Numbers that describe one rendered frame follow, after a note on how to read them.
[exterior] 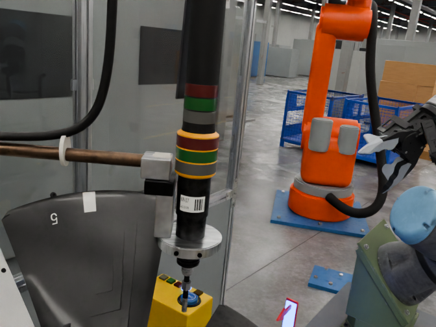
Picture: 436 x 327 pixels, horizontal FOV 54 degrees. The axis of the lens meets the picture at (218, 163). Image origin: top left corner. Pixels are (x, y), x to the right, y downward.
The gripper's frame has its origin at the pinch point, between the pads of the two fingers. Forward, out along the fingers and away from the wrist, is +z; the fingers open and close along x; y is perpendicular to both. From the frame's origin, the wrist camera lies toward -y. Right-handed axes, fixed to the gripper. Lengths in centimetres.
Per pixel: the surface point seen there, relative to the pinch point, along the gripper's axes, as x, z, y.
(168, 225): 49, 30, -31
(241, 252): -179, 71, 183
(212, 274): -69, 66, 75
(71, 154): 60, 33, -26
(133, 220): 43, 37, -17
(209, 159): 52, 22, -31
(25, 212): 53, 47, -14
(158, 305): 7, 56, 3
